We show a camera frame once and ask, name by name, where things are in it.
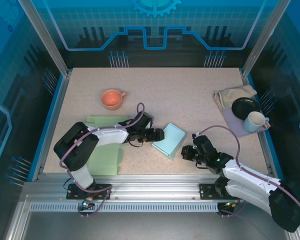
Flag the light blue paper box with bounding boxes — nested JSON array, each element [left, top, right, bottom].
[[151, 122, 187, 161]]

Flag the purple mat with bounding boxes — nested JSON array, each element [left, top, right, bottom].
[[219, 106, 271, 138]]

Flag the orange mug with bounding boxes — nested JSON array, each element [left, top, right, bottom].
[[100, 89, 128, 111]]

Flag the light blue mug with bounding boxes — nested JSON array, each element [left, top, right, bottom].
[[242, 111, 271, 133]]

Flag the black plate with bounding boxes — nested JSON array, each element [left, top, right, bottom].
[[231, 97, 262, 120]]

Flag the beige cloth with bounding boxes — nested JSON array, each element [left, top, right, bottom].
[[213, 84, 258, 110]]

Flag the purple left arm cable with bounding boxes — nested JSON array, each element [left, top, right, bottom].
[[59, 102, 145, 218]]

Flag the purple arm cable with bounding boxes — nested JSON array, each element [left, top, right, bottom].
[[194, 124, 300, 217], [59, 102, 145, 218]]

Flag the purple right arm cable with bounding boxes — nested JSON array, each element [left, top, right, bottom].
[[194, 124, 300, 217]]

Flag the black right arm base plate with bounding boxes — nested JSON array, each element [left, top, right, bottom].
[[199, 183, 248, 200]]

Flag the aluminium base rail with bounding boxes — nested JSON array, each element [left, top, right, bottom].
[[22, 173, 291, 201]]

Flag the aluminium side rail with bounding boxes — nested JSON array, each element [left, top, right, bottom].
[[241, 71, 278, 181], [31, 71, 72, 182]]

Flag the slotted cable duct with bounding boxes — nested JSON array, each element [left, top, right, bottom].
[[29, 202, 220, 213]]

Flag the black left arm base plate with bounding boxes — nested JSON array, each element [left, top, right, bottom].
[[66, 183, 114, 200]]

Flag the aluminium frame post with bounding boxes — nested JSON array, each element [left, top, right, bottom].
[[16, 0, 72, 78], [241, 0, 292, 78]]

